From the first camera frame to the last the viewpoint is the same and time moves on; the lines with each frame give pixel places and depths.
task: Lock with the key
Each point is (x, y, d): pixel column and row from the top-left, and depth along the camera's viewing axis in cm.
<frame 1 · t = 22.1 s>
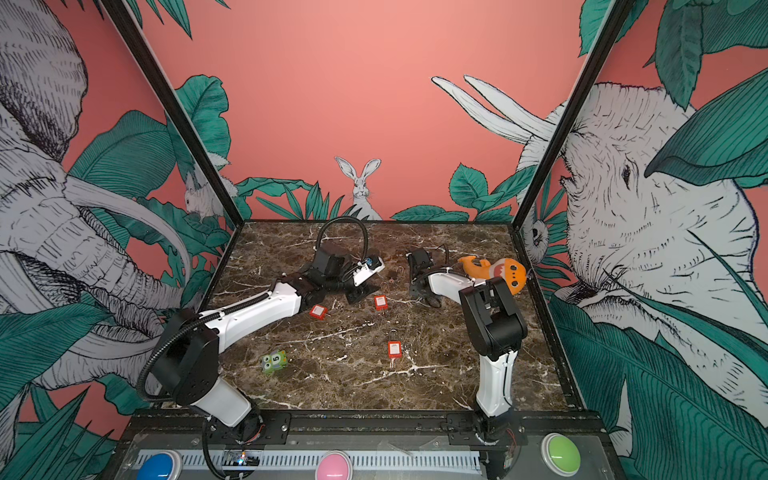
left hand: (374, 275, 84), fingers open
right hand: (418, 283, 100), fingers open
orange shark plush toy: (513, 271, 97), point 9 cm above the table
green monster toy cube: (275, 361, 85), point 2 cm above the table
red padlock far left: (319, 315, 94), point 3 cm above the table
red padlock middle: (380, 302, 97), point 2 cm above the table
red padlock near front: (395, 349, 88), point 2 cm above the table

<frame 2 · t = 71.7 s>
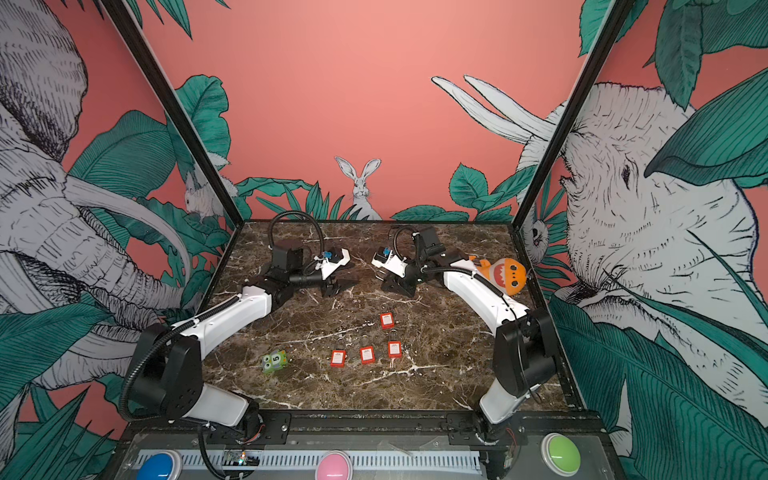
left hand: (352, 267, 80), fingers open
right hand: (382, 277, 82), fingers open
red padlock far left: (387, 320, 95), on the table
red padlock middle: (337, 359, 85), point 2 cm above the table
red padlock far right: (367, 355, 88), on the table
the other named things where they were.

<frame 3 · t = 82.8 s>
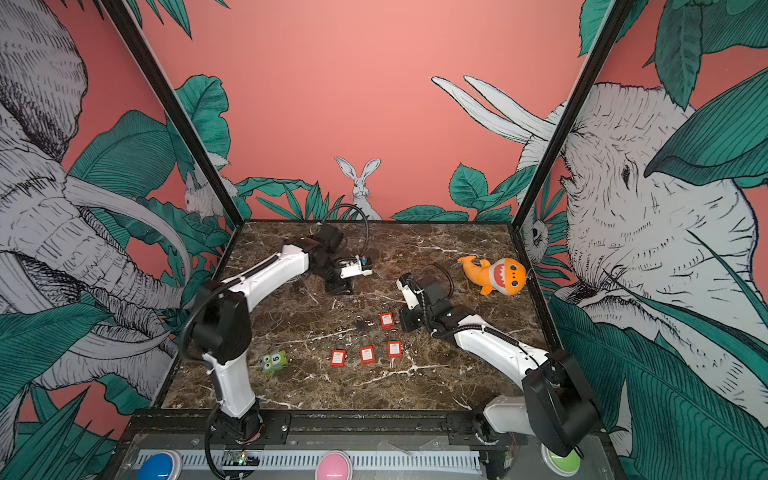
left hand: (348, 278, 90), fingers open
right hand: (395, 309, 84), fingers closed
the named things where they were.

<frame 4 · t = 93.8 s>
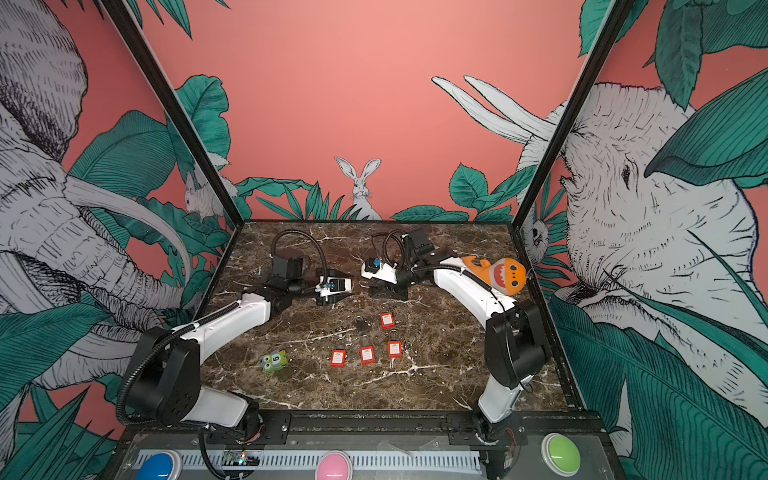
left hand: (350, 275, 82), fingers open
right hand: (371, 284, 81), fingers open
the named things where they were.

